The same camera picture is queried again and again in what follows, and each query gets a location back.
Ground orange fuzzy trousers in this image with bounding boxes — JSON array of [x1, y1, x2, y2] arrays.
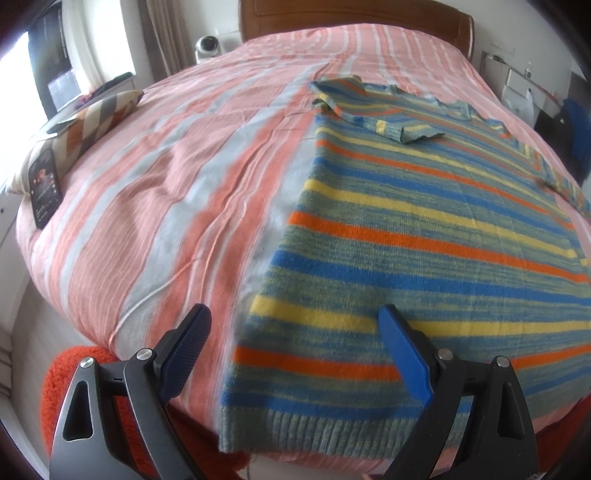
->
[[41, 346, 250, 479]]

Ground pink striped bed sheet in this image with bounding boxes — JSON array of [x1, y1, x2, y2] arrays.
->
[[16, 24, 578, 472]]

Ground laptop on windowsill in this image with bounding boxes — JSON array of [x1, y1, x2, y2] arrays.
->
[[27, 1, 135, 136]]

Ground white desk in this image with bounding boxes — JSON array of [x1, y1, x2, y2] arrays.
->
[[479, 52, 562, 127]]

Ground wooden headboard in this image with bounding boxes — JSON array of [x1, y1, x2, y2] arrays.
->
[[238, 0, 475, 59]]

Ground black smartphone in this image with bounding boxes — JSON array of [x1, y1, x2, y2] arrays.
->
[[28, 148, 63, 230]]

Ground blue garment on chair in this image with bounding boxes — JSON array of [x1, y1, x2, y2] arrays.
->
[[563, 99, 590, 184]]

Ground multicolour striped knit sweater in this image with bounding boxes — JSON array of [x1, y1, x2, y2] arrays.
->
[[219, 77, 590, 459]]

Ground beige curtain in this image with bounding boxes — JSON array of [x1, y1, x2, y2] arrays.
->
[[137, 0, 195, 82]]

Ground small white fan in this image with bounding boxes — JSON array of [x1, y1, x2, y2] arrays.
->
[[195, 35, 222, 64]]

